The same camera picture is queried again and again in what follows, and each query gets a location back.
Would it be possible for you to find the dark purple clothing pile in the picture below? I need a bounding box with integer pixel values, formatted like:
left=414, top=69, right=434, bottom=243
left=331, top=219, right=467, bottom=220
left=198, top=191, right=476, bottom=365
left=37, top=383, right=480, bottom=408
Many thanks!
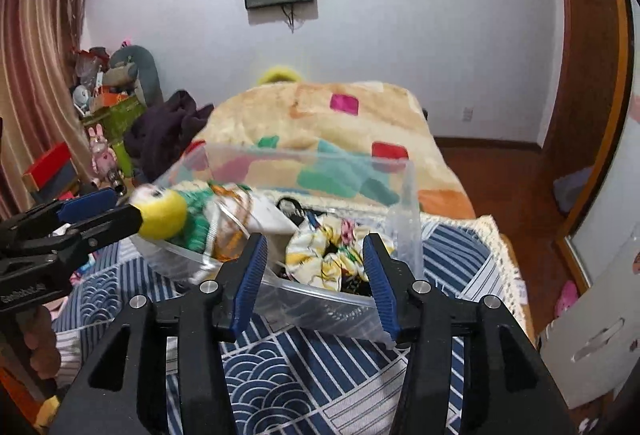
left=124, top=90, right=215, bottom=183

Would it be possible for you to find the floral fabric scrunchie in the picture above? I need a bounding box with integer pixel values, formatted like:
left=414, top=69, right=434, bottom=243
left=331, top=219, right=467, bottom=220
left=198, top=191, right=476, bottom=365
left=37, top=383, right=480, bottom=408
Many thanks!
left=284, top=216, right=371, bottom=293

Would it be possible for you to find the white orange drawstring pouch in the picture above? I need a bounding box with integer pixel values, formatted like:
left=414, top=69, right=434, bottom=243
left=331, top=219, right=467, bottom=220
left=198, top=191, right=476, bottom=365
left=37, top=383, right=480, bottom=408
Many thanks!
left=203, top=185, right=297, bottom=263

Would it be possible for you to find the pink bunny doll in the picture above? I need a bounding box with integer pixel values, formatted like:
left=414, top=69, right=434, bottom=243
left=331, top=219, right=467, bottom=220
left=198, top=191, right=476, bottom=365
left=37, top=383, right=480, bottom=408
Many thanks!
left=88, top=123, right=118, bottom=185

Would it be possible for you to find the red flat box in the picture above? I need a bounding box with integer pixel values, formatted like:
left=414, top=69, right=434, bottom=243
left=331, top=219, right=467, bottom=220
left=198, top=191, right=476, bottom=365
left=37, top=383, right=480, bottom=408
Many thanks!
left=22, top=142, right=72, bottom=192

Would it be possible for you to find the red striped curtain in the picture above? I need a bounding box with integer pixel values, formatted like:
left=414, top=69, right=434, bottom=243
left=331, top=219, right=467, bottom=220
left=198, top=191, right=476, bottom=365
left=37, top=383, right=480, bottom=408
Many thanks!
left=1, top=0, right=91, bottom=218

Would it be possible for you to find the clear plastic storage bin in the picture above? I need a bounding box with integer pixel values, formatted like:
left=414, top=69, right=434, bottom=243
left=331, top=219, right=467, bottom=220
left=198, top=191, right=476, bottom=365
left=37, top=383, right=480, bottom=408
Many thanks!
left=132, top=144, right=422, bottom=343

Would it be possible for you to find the person's left hand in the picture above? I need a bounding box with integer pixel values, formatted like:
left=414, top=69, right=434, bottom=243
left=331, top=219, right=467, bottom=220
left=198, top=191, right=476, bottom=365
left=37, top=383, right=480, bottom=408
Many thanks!
left=20, top=306, right=61, bottom=380

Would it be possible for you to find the grey plush toy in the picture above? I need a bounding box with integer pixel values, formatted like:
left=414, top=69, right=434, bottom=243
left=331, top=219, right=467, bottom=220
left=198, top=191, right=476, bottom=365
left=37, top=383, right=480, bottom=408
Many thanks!
left=102, top=45, right=164, bottom=107

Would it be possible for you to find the yellow felt ball toy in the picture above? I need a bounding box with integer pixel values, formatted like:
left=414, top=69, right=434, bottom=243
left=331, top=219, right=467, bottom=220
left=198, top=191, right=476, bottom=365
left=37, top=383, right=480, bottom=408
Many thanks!
left=129, top=185, right=189, bottom=241

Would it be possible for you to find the green cardboard box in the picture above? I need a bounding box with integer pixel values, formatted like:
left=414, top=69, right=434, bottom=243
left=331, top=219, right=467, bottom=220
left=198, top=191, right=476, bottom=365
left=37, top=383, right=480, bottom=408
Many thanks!
left=80, top=97, right=146, bottom=177

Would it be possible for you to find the green knitted soft toy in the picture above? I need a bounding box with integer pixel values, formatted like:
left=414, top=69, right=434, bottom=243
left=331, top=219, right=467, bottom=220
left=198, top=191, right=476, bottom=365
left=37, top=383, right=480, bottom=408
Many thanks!
left=169, top=181, right=236, bottom=257

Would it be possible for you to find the brown wooden door frame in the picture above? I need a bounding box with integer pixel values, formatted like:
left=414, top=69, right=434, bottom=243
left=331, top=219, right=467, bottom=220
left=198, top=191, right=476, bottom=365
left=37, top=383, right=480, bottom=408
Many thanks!
left=542, top=0, right=634, bottom=292

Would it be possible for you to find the white cardboard box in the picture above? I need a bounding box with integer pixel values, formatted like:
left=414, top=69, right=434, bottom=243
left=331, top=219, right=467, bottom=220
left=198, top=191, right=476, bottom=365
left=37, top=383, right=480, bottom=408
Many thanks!
left=540, top=233, right=640, bottom=409

